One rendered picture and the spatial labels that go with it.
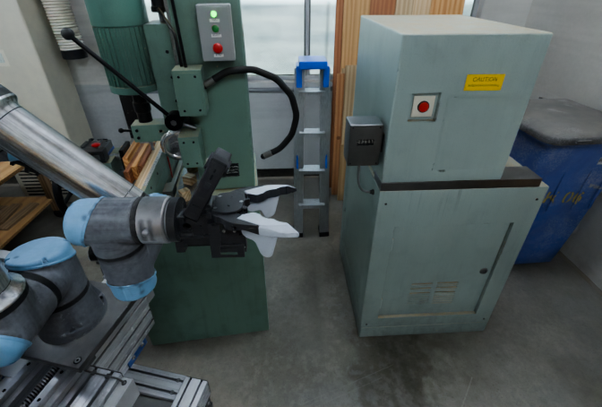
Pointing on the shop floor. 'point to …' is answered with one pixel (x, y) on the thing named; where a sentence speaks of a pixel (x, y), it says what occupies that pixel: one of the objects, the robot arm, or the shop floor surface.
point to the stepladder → (312, 136)
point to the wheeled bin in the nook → (559, 169)
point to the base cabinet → (207, 294)
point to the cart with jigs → (12, 216)
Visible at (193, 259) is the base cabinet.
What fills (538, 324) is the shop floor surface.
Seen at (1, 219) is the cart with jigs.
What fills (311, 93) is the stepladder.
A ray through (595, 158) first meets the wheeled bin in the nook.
